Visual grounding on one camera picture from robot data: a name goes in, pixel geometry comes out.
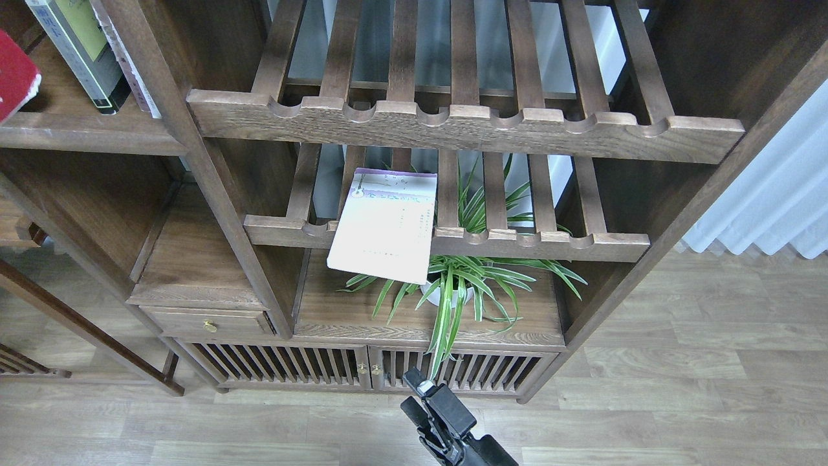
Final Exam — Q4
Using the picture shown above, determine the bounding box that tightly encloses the white lavender paperback book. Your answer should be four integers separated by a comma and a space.
327, 168, 437, 284

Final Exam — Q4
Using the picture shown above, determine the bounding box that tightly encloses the brass drawer knob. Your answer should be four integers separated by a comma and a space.
203, 320, 218, 333

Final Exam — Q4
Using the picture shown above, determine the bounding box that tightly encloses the white plant pot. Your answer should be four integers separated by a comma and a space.
420, 275, 475, 309

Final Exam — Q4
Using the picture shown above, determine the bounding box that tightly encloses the white upright book spine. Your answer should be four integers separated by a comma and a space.
91, 0, 162, 119

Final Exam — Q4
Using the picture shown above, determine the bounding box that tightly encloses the wooden furniture frame left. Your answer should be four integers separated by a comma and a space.
1, 197, 184, 396

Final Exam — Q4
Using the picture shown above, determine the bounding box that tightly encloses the dark wooden bookshelf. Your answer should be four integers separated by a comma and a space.
2, 1, 826, 403

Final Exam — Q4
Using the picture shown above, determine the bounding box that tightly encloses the green grey black-edged book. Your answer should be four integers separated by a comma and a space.
26, 1, 130, 115

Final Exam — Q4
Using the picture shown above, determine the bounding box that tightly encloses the green spider plant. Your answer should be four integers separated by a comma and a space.
337, 169, 588, 380

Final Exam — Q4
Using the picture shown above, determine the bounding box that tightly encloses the red paperback book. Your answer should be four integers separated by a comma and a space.
1, 30, 42, 124

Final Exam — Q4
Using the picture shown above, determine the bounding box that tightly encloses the white pleated curtain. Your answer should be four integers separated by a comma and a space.
679, 83, 827, 259

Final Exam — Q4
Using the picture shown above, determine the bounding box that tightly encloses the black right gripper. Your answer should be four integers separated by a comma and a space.
401, 368, 518, 465

